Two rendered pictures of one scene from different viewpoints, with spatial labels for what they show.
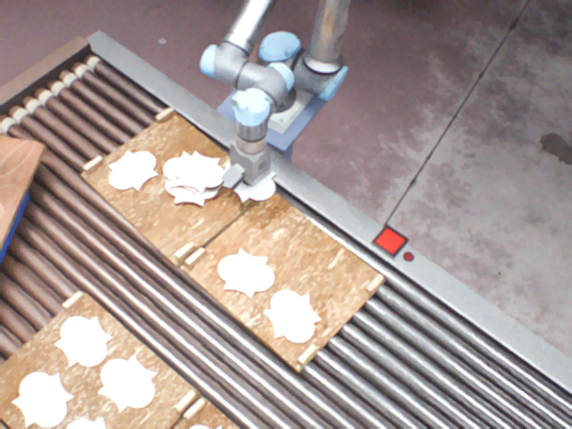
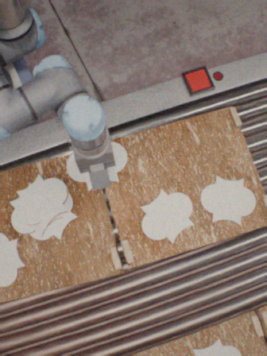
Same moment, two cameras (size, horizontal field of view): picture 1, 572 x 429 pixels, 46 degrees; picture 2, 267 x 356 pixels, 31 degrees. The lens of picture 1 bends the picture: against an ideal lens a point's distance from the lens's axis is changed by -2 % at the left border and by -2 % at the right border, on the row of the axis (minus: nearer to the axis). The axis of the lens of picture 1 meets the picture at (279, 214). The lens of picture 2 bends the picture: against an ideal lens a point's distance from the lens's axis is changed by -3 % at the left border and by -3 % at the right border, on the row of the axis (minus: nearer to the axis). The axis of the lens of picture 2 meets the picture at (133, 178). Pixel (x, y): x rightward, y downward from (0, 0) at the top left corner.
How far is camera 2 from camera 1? 0.88 m
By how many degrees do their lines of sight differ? 26
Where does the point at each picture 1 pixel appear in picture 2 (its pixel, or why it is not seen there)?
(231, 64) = (15, 108)
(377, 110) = not seen: outside the picture
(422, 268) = (234, 73)
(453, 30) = not seen: outside the picture
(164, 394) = (239, 339)
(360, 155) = not seen: hidden behind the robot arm
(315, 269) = (194, 155)
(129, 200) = (29, 279)
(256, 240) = (138, 188)
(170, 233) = (87, 261)
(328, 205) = (133, 106)
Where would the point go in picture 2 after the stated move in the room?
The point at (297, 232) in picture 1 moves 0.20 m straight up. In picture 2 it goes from (149, 149) to (151, 122)
